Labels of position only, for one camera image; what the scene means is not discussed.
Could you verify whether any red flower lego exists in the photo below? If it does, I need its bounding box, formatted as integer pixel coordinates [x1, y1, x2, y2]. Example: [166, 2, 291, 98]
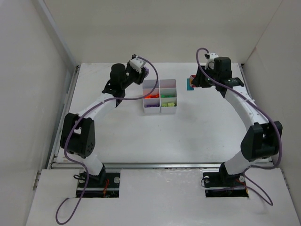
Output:
[188, 75, 196, 88]

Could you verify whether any teal lego brick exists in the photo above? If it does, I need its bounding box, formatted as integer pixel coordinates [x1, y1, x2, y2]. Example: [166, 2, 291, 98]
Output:
[186, 78, 194, 91]

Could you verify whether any purple arch lego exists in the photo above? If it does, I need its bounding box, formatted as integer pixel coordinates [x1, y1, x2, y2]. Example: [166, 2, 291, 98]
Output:
[145, 67, 149, 77]

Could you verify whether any green number lego brick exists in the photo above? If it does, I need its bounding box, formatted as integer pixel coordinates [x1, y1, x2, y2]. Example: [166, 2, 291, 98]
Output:
[161, 95, 173, 98]

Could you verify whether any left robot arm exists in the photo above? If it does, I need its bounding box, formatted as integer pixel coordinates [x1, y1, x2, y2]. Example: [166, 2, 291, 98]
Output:
[60, 58, 149, 177]

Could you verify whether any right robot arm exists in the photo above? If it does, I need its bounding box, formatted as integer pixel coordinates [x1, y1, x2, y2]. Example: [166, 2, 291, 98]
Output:
[190, 53, 283, 181]

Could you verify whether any right white divided container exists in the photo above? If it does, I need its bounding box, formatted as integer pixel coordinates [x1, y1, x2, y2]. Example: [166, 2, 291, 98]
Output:
[159, 79, 177, 114]

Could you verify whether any white divided container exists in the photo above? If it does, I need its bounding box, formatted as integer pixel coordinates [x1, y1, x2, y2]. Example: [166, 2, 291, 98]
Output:
[143, 80, 160, 114]
[159, 79, 177, 114]

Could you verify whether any left white divided container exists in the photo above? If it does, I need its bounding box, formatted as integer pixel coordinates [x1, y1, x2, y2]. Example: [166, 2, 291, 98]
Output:
[143, 80, 160, 114]

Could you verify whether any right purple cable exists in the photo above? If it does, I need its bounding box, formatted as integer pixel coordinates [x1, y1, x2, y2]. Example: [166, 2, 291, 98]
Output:
[196, 48, 283, 206]

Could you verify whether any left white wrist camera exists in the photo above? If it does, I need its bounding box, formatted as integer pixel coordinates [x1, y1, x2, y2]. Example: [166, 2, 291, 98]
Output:
[129, 54, 146, 73]

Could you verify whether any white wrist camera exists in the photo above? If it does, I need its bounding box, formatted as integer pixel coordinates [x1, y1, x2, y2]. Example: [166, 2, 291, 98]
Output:
[205, 52, 219, 70]
[129, 54, 146, 73]

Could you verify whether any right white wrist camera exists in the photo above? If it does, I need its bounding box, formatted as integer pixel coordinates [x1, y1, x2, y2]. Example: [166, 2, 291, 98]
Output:
[205, 52, 219, 70]

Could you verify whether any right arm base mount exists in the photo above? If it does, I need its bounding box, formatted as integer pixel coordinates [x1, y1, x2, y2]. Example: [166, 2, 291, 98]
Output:
[201, 170, 249, 198]

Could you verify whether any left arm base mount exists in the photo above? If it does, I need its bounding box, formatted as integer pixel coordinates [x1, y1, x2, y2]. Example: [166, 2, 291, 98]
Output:
[73, 171, 121, 198]

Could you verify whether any aluminium rail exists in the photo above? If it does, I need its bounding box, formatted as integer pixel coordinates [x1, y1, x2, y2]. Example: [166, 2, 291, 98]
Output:
[51, 154, 275, 169]

